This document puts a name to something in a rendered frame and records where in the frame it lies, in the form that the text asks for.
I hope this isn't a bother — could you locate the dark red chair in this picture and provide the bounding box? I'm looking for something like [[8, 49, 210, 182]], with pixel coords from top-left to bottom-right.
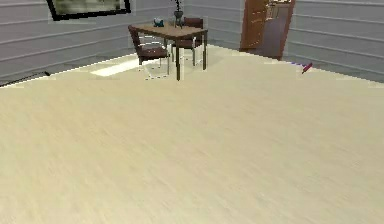
[[127, 25, 171, 76], [171, 17, 205, 67]]

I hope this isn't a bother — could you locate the brown wooden table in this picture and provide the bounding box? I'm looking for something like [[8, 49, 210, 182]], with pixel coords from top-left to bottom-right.
[[131, 22, 209, 82]]

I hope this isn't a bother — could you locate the brown wooden room door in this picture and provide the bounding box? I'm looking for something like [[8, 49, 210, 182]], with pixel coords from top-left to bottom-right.
[[239, 0, 270, 52]]

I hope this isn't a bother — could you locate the black framed wall picture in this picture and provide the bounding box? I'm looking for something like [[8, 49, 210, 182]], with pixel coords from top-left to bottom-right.
[[45, 0, 132, 22]]

